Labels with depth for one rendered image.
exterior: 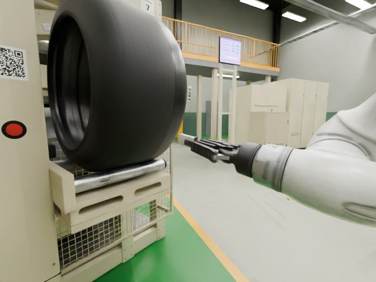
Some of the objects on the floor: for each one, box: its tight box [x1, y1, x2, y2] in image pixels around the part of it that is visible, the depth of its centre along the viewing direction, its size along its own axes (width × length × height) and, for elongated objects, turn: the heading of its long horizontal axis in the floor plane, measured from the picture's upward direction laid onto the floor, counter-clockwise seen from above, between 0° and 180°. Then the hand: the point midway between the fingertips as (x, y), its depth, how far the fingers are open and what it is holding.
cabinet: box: [248, 111, 290, 147], centre depth 498 cm, size 90×56×125 cm
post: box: [0, 0, 62, 282], centre depth 47 cm, size 13×13×250 cm
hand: (188, 141), depth 52 cm, fingers closed
